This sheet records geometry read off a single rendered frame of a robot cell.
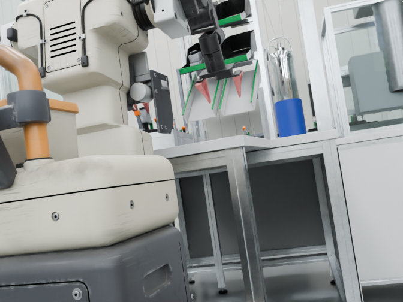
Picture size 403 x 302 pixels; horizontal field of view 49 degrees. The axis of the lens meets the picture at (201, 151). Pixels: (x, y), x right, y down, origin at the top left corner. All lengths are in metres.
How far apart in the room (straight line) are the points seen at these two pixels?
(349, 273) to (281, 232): 1.77
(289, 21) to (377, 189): 4.03
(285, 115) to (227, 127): 3.49
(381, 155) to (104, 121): 1.57
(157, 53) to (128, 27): 5.47
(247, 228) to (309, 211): 2.12
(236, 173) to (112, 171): 0.65
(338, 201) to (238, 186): 0.46
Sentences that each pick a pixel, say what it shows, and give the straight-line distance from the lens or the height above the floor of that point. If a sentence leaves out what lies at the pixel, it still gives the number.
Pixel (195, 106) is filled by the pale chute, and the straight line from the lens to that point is 1.84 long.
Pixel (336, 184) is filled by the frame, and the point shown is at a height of 0.68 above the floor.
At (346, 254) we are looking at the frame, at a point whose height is 0.44.
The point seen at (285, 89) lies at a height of 1.19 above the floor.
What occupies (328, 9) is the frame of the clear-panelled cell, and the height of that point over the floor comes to 1.54.
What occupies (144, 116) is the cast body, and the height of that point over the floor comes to 1.05.
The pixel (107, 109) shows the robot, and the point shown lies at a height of 0.95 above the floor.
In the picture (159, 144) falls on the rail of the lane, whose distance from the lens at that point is 1.70.
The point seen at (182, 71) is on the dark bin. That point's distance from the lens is 1.82.
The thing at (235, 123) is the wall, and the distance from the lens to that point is 5.97.
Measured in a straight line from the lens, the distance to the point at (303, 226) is 3.33.
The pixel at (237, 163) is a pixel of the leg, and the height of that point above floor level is 0.79.
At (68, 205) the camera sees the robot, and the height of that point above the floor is 0.75.
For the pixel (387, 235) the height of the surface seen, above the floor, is 0.37.
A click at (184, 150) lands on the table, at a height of 0.84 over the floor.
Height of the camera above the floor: 0.76
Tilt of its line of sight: 4 degrees up
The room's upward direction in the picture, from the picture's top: 8 degrees counter-clockwise
